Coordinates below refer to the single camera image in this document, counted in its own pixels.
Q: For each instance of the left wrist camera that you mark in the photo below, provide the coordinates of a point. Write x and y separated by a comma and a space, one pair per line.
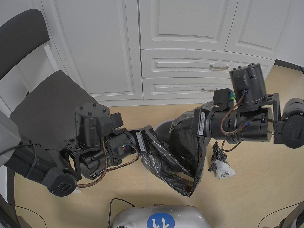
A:
116, 121

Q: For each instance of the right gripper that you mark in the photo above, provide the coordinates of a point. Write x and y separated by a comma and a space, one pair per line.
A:
218, 125

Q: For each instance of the white wardrobe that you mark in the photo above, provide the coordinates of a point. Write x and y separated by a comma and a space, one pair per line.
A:
185, 15

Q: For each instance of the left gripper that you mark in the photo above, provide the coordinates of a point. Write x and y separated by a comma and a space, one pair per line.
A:
123, 144

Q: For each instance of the white chair dark grey seat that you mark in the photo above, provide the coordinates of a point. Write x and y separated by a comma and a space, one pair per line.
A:
52, 103

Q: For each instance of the black plastic bag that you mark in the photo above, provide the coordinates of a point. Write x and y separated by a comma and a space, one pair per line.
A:
185, 136

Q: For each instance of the white trash bin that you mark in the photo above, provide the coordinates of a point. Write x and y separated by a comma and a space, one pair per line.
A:
162, 130

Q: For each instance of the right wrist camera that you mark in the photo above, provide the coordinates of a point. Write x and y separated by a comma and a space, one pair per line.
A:
222, 97

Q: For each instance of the black plastic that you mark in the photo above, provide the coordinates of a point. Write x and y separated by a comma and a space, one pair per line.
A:
219, 154

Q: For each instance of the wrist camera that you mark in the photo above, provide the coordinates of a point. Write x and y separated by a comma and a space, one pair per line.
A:
222, 97
116, 121

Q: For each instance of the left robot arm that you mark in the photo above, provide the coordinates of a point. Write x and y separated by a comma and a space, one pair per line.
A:
90, 125

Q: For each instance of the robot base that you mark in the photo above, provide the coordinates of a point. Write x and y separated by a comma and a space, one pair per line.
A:
133, 218

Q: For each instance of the crumpled white paper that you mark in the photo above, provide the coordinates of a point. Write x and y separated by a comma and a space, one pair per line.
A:
224, 170

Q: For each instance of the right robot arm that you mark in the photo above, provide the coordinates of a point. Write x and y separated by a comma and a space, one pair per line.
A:
249, 87

